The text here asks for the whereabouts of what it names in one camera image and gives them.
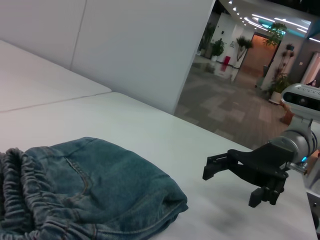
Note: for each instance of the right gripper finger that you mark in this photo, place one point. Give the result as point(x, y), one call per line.
point(272, 190)
point(217, 167)

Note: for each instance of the small wall mounted plant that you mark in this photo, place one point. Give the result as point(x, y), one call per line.
point(289, 50)

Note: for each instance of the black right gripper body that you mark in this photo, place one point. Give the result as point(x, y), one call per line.
point(265, 162)

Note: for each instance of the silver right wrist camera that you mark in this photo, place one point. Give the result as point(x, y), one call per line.
point(302, 100)

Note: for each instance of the red sign board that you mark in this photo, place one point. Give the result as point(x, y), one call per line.
point(227, 60)

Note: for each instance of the bushy potted green plant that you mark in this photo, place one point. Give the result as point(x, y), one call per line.
point(217, 48)

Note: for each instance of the leafy plant in white pot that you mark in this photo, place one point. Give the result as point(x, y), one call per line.
point(281, 83)

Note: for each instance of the hanging leafy green plant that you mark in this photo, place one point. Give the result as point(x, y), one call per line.
point(276, 31)

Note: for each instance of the brown wooden door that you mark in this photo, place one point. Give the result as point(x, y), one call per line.
point(260, 55)

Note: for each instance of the spiky plant on thin trunk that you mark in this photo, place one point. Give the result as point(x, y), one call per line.
point(243, 43)

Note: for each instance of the blue denim shorts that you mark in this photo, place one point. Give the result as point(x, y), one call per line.
point(95, 185)

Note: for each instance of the tall dark green plant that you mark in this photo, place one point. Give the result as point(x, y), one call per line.
point(207, 37)

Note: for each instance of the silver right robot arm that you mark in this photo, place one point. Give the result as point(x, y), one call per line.
point(300, 142)

